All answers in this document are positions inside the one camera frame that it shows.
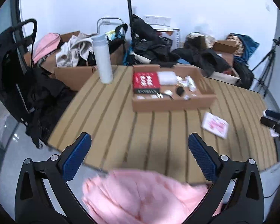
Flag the white spray bottle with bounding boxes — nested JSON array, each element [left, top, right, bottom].
[[185, 75, 197, 92]]

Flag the white translucent plastic case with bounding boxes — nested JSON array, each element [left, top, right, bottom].
[[157, 71, 177, 85]]

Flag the red printed box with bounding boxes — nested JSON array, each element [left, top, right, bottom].
[[132, 72, 160, 94]]

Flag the olive slatted folding table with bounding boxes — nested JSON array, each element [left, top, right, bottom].
[[48, 66, 278, 183]]

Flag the black backpack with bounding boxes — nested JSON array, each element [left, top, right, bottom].
[[233, 59, 254, 90]]

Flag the pink white tissue pack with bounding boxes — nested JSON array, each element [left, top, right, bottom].
[[201, 112, 229, 139]]

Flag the blue velvet bag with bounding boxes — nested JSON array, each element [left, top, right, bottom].
[[232, 33, 259, 63]]

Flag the pink puffy jacket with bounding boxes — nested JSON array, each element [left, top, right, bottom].
[[82, 169, 208, 223]]

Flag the cardboard box right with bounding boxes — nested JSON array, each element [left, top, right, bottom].
[[212, 40, 238, 67]]

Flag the black jacket on box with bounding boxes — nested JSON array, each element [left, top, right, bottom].
[[172, 48, 231, 77]]

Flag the black stroller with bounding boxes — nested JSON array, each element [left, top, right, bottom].
[[0, 19, 76, 149]]

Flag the shallow cardboard tray box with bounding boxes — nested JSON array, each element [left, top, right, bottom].
[[132, 65, 217, 112]]

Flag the large cardboard box left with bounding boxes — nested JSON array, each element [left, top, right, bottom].
[[24, 31, 126, 91]]

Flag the printed appliance box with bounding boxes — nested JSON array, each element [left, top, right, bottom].
[[156, 28, 181, 51]]

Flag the beige clothes pile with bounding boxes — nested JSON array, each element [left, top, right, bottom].
[[55, 32, 97, 68]]

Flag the black clothes pile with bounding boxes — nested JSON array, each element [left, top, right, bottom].
[[123, 14, 181, 67]]

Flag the pink backpack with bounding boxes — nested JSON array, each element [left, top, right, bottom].
[[32, 33, 61, 63]]

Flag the white thermos bottle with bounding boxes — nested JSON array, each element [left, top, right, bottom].
[[92, 33, 113, 84]]

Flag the white metal rack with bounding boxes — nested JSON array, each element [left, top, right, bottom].
[[96, 17, 124, 35]]

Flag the black camera tripod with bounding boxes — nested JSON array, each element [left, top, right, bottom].
[[252, 37, 280, 99]]

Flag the white wall sockets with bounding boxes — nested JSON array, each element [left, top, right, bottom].
[[143, 15, 171, 27]]

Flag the black trolley handle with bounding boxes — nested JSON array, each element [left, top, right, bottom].
[[127, 0, 134, 41]]

